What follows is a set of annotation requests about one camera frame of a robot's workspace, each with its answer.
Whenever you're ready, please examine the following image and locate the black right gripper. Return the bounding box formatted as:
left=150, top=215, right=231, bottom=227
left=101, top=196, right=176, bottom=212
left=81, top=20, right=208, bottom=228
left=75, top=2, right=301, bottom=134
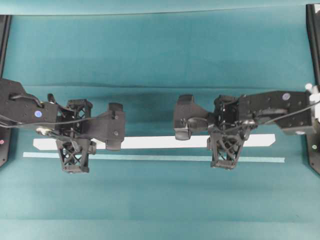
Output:
left=207, top=95, right=244, bottom=170

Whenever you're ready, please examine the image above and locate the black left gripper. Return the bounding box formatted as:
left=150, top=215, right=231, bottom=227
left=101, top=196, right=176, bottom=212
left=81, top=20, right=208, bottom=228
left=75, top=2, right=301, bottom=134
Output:
left=53, top=99, right=93, bottom=173

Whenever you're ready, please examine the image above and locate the white wooden board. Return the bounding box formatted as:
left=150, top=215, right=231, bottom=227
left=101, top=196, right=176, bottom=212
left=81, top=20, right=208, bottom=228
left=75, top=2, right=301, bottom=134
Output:
left=33, top=134, right=276, bottom=151

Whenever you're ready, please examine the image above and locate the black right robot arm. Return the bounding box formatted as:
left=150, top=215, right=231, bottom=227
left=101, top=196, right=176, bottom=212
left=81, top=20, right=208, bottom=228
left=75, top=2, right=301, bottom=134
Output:
left=207, top=90, right=320, bottom=170

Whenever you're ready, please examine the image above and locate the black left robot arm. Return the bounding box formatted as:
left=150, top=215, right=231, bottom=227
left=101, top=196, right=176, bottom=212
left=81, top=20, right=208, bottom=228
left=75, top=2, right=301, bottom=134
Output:
left=0, top=78, right=95, bottom=174

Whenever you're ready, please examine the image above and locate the light blue tape strip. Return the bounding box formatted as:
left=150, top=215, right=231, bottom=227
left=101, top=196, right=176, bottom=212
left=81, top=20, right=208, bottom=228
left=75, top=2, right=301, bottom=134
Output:
left=23, top=152, right=285, bottom=164

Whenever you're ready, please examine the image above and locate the teal table cloth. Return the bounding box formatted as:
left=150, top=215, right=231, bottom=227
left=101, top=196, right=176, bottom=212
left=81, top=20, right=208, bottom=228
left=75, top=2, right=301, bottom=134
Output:
left=0, top=0, right=320, bottom=240

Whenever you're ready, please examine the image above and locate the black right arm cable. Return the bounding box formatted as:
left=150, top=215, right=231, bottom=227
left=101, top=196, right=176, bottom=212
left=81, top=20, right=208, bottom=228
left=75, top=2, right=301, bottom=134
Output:
left=212, top=98, right=320, bottom=131

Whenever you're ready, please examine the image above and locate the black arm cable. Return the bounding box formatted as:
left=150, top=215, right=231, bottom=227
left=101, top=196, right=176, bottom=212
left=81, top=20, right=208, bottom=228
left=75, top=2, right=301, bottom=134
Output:
left=0, top=92, right=101, bottom=129
left=212, top=98, right=320, bottom=131

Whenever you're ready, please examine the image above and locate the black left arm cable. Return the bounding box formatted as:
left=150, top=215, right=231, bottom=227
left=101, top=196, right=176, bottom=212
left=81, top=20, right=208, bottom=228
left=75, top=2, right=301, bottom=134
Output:
left=0, top=92, right=101, bottom=129

